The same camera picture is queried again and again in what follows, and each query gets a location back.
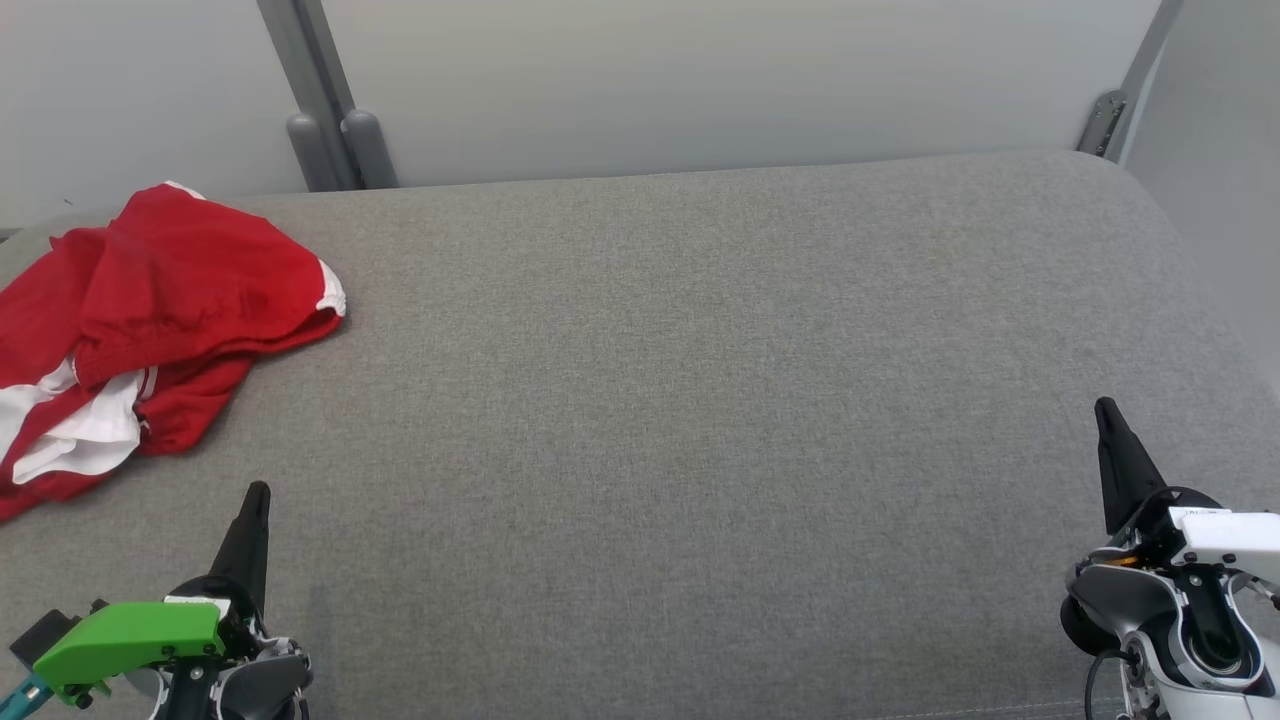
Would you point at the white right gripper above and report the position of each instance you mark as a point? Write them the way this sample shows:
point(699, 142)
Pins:
point(1230, 540)

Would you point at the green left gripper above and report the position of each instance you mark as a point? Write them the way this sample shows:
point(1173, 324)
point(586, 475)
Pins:
point(130, 630)

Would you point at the red jersey with white sleeves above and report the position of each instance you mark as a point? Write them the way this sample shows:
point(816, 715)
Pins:
point(60, 440)

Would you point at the grey fabric sofa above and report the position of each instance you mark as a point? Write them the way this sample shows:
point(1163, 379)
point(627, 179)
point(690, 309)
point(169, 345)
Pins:
point(660, 420)

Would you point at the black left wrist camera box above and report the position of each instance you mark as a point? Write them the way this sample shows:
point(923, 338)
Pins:
point(45, 632)

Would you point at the grey frame bar with hinge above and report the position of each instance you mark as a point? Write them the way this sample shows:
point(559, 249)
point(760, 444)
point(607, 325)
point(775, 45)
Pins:
point(1115, 110)

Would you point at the grey double partition post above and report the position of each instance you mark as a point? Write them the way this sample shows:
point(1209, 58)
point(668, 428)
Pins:
point(320, 110)

